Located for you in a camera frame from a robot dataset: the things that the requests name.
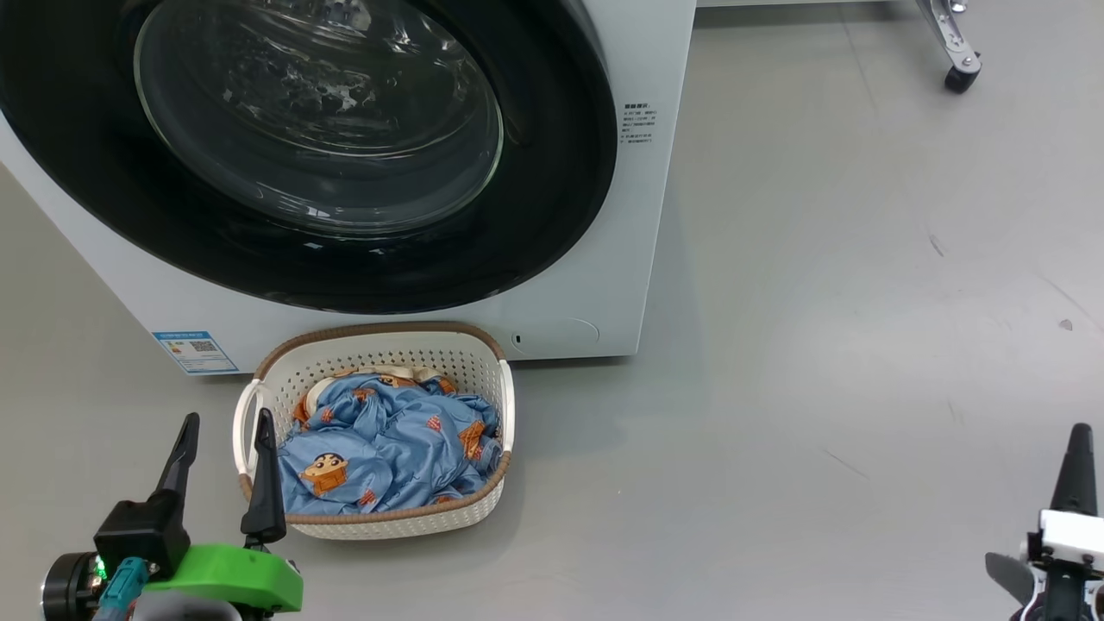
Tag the white front-load washing machine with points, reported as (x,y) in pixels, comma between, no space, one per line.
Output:
(621,259)

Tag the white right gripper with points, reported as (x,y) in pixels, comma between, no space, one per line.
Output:
(1069,539)

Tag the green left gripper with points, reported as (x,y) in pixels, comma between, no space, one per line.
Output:
(233,578)

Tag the cream perforated basket brown rim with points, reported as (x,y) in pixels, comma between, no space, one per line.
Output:
(388,354)

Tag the blue cartoon print garment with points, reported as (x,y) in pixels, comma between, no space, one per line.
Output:
(388,440)

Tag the blue energy label sticker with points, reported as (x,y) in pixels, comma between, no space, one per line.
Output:
(194,352)

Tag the black glass washing machine door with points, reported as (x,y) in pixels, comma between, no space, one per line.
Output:
(552,216)

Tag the small black text label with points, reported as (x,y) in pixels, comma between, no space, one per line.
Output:
(638,122)

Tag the metal stand leg with caster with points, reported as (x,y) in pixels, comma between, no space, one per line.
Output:
(960,78)

